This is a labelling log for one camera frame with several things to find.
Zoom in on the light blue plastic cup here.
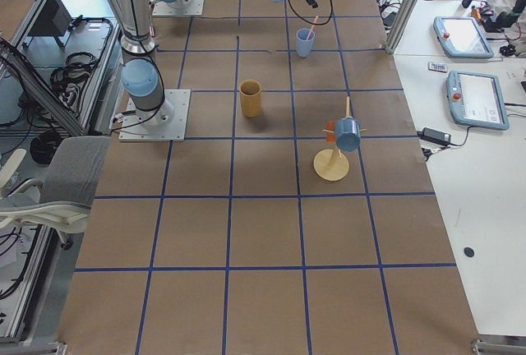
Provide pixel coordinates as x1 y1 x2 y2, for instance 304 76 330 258
296 28 316 58

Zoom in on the orange red lid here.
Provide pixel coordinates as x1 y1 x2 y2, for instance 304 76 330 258
324 121 336 144

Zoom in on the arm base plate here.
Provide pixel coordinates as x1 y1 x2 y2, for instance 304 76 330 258
152 0 205 18
118 89 191 142

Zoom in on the pink chopstick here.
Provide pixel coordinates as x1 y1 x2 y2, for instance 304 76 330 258
306 15 319 41

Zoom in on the aluminium frame post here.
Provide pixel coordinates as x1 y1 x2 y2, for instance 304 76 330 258
385 0 418 54

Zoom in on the lower teach pendant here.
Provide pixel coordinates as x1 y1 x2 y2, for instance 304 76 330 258
446 71 510 131

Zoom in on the upper teach pendant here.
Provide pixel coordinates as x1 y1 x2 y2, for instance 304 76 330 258
433 16 494 59

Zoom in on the round wooden coaster stand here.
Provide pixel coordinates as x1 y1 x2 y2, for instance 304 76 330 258
313 95 366 182

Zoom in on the teach pendant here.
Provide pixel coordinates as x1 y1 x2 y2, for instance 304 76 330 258
433 16 494 59
446 71 510 131

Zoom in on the dark blue hanging mug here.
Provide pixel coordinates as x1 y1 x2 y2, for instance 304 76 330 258
334 117 361 152

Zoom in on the bamboo chopstick holder cup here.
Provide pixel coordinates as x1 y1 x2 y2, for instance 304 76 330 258
239 80 262 118

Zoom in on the grey office chair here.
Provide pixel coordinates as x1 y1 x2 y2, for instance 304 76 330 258
1 136 110 250

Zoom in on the black power adapter right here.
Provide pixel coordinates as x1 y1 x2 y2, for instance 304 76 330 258
420 127 451 146

